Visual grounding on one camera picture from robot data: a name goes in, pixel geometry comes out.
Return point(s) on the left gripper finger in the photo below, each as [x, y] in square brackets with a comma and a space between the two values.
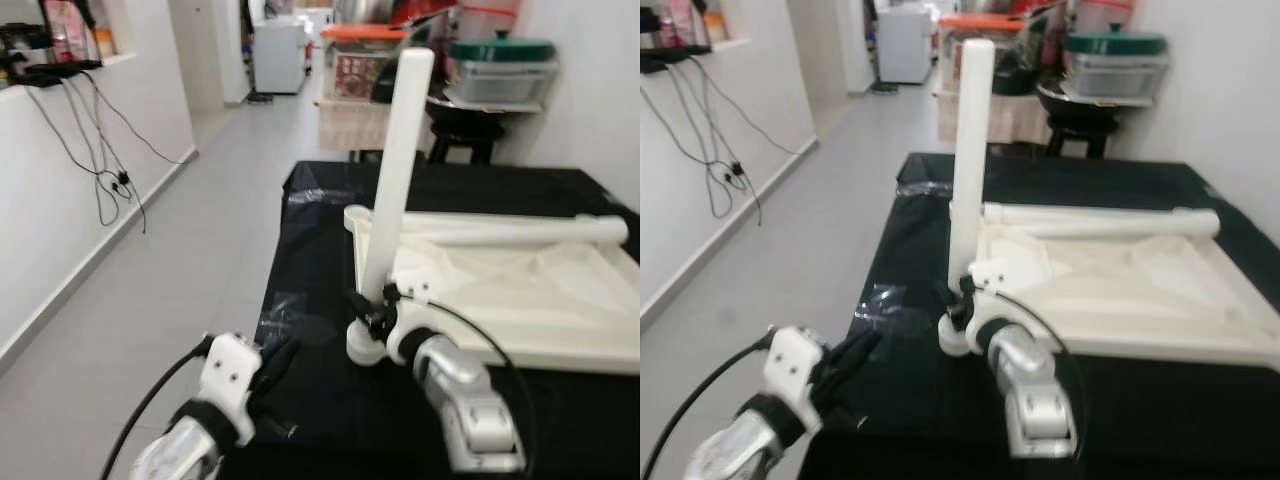
[288, 365]
[862, 358]
[838, 362]
[266, 370]

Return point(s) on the clear tape patch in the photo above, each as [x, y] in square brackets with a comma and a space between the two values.
[890, 310]
[295, 320]
[320, 196]
[925, 188]

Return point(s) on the black tablecloth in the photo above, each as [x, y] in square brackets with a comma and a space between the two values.
[310, 250]
[900, 250]

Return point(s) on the white plastic table top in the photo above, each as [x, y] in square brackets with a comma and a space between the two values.
[560, 300]
[1150, 290]

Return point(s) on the black round stool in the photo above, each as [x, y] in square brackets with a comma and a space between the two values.
[1075, 135]
[465, 140]

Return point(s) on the black plastic bag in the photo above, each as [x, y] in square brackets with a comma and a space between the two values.
[388, 80]
[1018, 65]

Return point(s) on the red print box orange lid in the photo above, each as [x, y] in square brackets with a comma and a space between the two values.
[355, 65]
[955, 50]

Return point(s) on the clear container green lid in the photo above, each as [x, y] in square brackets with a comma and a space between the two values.
[500, 75]
[1115, 70]

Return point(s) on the steel pot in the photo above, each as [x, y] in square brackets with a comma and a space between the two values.
[358, 10]

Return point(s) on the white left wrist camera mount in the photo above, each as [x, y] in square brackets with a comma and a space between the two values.
[232, 375]
[795, 365]

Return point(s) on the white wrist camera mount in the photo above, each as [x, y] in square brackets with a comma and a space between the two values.
[795, 365]
[400, 292]
[985, 268]
[232, 375]

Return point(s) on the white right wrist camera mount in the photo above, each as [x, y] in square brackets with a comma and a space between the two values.
[400, 292]
[985, 268]

